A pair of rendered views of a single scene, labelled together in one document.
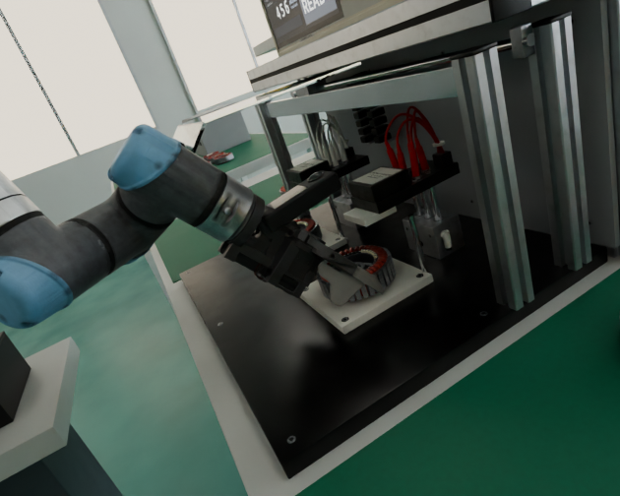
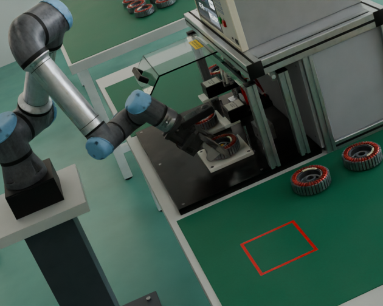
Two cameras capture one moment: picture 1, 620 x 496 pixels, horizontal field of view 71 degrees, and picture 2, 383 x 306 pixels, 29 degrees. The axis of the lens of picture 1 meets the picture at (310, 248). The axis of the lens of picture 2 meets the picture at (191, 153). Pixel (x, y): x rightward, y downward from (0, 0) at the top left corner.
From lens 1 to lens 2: 1.76 m
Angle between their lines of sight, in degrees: 12
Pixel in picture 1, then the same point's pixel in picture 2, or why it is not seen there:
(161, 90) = not seen: outside the picture
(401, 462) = (214, 210)
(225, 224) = (165, 127)
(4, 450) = (66, 209)
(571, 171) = (294, 119)
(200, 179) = (157, 111)
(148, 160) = (140, 105)
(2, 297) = (96, 150)
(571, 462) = (257, 210)
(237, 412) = (165, 198)
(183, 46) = not seen: outside the picture
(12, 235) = (98, 130)
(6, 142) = not seen: outside the picture
